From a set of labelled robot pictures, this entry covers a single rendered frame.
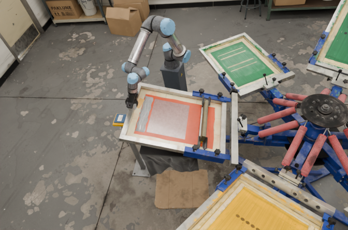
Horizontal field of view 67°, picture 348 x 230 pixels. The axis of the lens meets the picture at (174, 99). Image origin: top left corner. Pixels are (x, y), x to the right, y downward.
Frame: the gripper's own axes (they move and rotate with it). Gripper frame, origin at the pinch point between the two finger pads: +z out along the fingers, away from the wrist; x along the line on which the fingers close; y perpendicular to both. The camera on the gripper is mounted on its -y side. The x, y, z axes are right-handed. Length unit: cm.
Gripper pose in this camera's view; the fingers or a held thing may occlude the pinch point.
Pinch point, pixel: (131, 108)
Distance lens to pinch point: 214.3
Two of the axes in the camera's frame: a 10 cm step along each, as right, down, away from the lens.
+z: -1.3, 6.4, 7.6
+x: -9.8, -2.0, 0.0
